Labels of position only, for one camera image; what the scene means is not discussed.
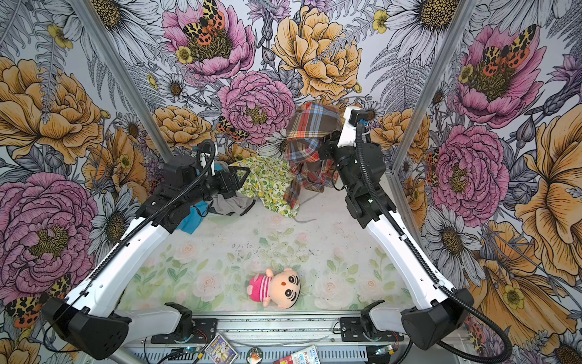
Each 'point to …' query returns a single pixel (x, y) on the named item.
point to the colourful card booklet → (220, 351)
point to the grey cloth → (239, 204)
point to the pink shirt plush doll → (282, 289)
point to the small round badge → (254, 356)
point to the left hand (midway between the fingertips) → (240, 179)
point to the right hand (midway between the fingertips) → (325, 127)
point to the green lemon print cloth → (267, 180)
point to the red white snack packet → (307, 356)
